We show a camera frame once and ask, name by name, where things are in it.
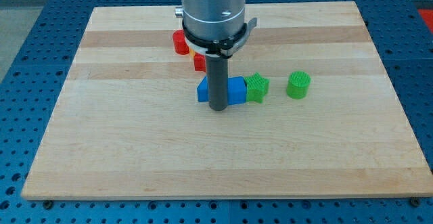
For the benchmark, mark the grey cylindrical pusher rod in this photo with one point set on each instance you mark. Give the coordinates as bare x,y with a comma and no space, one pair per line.
217,77

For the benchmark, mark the black and white clamp ring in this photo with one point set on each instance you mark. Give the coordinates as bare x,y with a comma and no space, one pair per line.
224,48

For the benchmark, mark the green cylinder block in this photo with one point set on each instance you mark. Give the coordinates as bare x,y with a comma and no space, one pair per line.
298,85

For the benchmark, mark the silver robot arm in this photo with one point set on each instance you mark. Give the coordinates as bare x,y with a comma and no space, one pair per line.
216,29

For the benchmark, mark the green star block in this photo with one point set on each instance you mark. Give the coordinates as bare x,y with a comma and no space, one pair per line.
257,87

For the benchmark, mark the blue block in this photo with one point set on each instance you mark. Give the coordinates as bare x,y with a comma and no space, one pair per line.
237,90

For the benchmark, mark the yellow block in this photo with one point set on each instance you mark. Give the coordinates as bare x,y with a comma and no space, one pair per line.
192,53

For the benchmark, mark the red cylinder block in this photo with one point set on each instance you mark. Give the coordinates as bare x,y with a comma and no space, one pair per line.
179,43

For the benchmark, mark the wooden board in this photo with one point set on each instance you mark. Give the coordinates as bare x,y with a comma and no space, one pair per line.
127,124

